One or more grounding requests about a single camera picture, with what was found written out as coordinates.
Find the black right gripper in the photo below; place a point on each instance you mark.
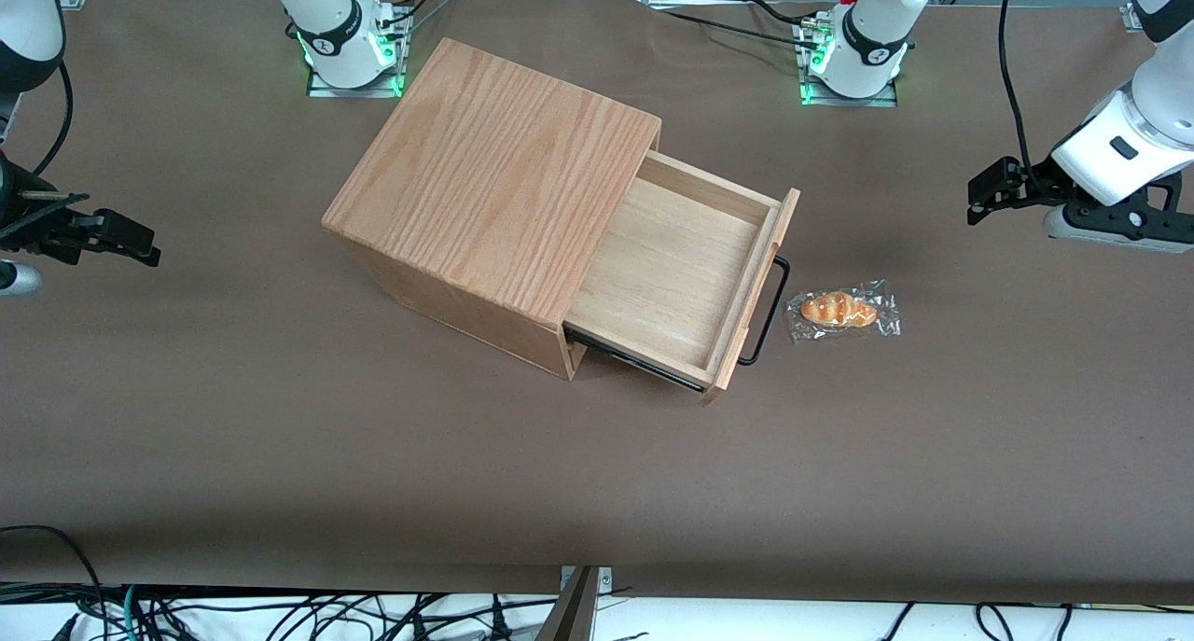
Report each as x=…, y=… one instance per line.
x=20, y=214

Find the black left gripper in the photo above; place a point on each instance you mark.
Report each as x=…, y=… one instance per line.
x=1029, y=183

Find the light wooden drawer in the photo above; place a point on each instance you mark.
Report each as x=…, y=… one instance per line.
x=672, y=268

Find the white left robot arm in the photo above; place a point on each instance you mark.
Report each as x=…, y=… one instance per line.
x=877, y=25

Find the wooden drawer cabinet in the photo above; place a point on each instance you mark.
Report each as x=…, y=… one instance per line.
x=494, y=174

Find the bread in clear wrapper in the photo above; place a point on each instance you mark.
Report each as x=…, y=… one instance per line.
x=838, y=310

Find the brown table cover sheet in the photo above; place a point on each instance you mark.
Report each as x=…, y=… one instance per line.
x=280, y=436

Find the metal support beam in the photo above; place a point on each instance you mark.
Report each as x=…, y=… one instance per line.
x=578, y=613

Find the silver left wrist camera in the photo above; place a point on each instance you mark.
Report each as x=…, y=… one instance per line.
x=1073, y=226

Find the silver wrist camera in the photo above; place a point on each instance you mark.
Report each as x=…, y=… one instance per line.
x=17, y=279
x=1073, y=226

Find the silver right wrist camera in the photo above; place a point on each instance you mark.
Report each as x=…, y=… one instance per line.
x=17, y=279

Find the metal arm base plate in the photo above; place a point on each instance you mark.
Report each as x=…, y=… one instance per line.
x=354, y=91
x=849, y=101

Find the black drawer slide rail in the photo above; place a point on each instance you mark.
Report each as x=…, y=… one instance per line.
x=644, y=366

